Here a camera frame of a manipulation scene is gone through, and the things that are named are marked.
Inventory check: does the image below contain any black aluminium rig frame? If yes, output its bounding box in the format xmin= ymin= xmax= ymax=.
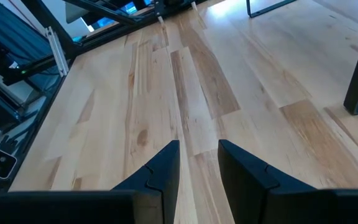
xmin=0 ymin=0 xmax=217 ymax=194

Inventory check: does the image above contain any grey laptop lid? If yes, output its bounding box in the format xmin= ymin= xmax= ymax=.
xmin=64 ymin=2 xmax=90 ymax=25

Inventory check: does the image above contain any silver rig bracket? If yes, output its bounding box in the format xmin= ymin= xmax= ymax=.
xmin=44 ymin=26 xmax=70 ymax=78

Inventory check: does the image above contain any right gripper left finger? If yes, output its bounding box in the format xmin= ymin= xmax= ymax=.
xmin=0 ymin=139 xmax=181 ymax=224

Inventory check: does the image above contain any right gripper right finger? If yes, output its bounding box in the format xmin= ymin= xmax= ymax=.
xmin=218 ymin=139 xmax=358 ymax=224

